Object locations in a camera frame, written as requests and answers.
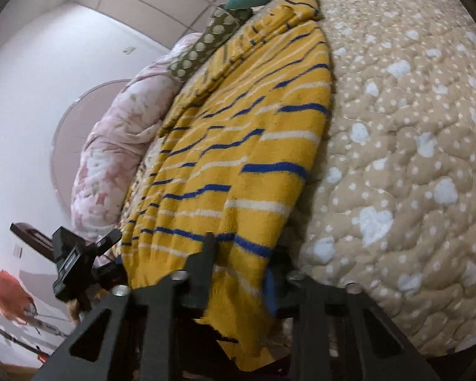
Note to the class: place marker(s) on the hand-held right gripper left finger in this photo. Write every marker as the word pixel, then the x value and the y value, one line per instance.
pixel 200 276

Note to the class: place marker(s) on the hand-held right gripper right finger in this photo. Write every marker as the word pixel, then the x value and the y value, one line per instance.
pixel 272 299

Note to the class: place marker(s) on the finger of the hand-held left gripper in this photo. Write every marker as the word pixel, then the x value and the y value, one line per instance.
pixel 109 240

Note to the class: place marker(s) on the yellow striped sweater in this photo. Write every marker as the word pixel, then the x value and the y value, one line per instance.
pixel 242 147

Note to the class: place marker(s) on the dark wooden chair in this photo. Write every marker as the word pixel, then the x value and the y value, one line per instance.
pixel 31 236

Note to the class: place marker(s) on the pink floral duvet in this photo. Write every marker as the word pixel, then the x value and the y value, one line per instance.
pixel 115 147

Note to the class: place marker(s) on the beige spotted quilt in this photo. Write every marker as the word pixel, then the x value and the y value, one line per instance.
pixel 400 147

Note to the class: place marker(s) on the olive spotted pillow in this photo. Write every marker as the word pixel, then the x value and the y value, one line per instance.
pixel 206 43

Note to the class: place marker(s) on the white wall socket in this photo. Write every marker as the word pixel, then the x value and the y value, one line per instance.
pixel 18 252

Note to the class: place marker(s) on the round wall panel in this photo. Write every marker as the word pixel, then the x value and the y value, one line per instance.
pixel 69 135

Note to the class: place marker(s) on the white wall plate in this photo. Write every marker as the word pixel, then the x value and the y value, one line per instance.
pixel 129 50

